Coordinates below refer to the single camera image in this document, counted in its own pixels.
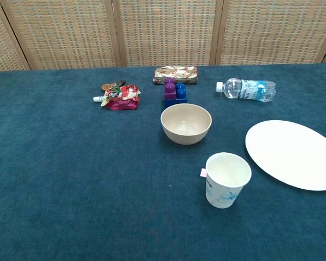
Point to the beige bowl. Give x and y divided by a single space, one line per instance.
186 129

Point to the white paper cup blue print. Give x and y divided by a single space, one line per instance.
224 193

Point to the white round plate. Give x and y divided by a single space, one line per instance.
290 155

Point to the purple toy building block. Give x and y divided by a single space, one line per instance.
169 91

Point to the blue toy building block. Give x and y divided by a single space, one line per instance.
181 93

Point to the red spouted drink pouch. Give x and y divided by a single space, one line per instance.
122 100

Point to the white and pink eraser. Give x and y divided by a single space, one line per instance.
203 173

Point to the gold red wrapped package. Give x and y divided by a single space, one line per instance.
176 73

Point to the brown correction tape dispenser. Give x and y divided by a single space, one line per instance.
107 87

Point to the clear plastic water bottle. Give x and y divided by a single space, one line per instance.
243 89

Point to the blue felt table cover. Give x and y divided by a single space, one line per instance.
78 176

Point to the woven rattan folding screen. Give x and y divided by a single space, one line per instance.
165 32

